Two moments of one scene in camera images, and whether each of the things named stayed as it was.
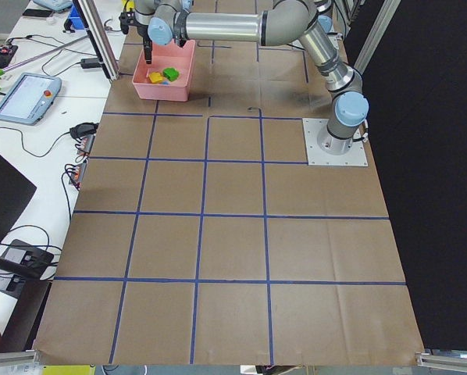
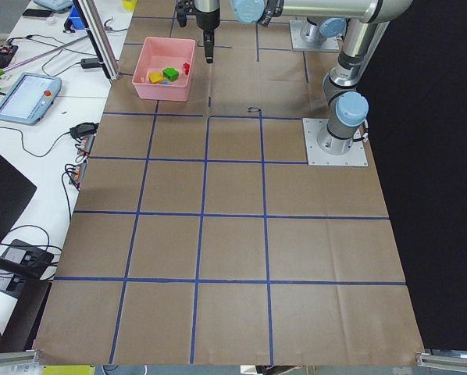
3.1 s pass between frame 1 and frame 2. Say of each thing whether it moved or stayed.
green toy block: stayed
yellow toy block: stayed
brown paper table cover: stayed
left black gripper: moved
